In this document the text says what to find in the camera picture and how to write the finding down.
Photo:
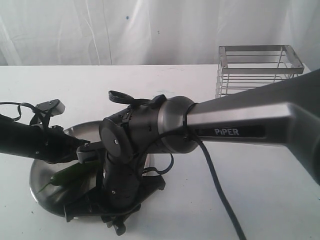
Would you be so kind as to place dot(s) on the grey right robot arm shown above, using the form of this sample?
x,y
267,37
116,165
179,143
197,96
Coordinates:
x,y
285,113

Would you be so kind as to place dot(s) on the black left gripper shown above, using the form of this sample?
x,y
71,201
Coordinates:
x,y
60,147

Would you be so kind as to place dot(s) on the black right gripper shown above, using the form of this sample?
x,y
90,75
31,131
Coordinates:
x,y
119,192

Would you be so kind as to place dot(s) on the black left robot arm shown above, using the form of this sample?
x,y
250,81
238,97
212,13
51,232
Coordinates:
x,y
22,140

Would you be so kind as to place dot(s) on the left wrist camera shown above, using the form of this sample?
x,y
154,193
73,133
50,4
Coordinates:
x,y
53,107

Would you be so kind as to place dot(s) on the round stainless steel plate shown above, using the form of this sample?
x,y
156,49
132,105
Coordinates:
x,y
54,198

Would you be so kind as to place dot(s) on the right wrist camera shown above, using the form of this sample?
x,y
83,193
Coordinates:
x,y
89,152

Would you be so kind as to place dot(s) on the green cucumber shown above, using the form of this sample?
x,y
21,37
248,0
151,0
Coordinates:
x,y
70,174

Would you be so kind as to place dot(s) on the white backdrop curtain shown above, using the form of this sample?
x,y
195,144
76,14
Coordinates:
x,y
151,32

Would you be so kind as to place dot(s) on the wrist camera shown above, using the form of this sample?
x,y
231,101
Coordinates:
x,y
89,152
53,107

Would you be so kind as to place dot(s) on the black kitchen knife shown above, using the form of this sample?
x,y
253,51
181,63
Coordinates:
x,y
119,226

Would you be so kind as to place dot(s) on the steel wire utensil rack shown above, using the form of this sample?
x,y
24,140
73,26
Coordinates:
x,y
245,67

